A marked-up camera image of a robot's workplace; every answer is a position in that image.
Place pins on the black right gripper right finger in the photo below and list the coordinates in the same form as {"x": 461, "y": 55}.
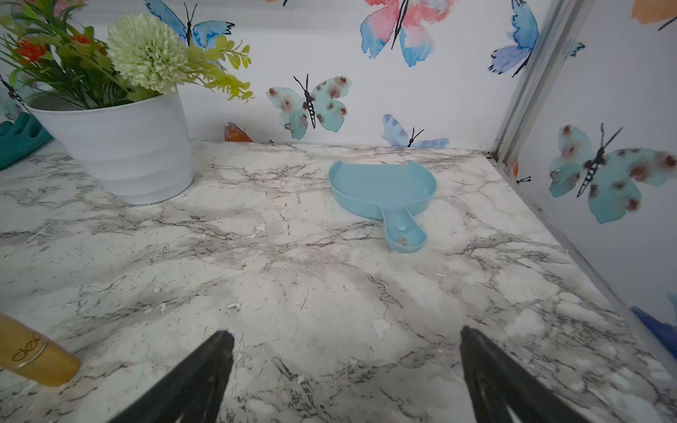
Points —
{"x": 500, "y": 388}

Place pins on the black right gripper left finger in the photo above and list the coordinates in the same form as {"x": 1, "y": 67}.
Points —
{"x": 193, "y": 391}

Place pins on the gold lipstick tube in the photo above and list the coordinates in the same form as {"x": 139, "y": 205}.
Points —
{"x": 32, "y": 355}

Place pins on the white flower pot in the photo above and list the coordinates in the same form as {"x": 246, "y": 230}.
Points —
{"x": 139, "y": 152}

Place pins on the teal hand-shaped silicone mat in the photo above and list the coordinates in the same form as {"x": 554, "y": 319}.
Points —
{"x": 20, "y": 138}

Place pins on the artificial flower plant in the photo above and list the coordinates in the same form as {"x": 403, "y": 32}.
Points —
{"x": 145, "y": 55}

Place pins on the light blue handled dish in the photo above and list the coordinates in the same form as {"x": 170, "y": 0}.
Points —
{"x": 394, "y": 194}

